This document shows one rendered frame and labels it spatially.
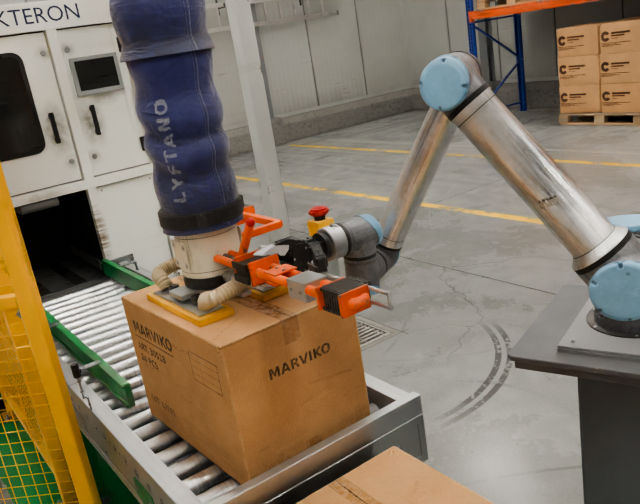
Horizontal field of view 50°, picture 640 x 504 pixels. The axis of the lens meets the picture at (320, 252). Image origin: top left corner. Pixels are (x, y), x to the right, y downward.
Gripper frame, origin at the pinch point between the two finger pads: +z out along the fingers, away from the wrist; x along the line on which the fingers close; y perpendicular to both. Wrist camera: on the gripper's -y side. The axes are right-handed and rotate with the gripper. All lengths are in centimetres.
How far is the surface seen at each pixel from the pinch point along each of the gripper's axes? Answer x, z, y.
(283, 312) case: -12.5, -3.7, -0.4
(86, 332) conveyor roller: -55, 11, 147
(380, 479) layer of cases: -53, -9, -24
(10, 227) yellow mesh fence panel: 12, 41, 66
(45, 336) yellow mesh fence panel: -22, 40, 66
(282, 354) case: -21.0, 0.8, -4.4
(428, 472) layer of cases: -52, -19, -31
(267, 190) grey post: -47, -159, 273
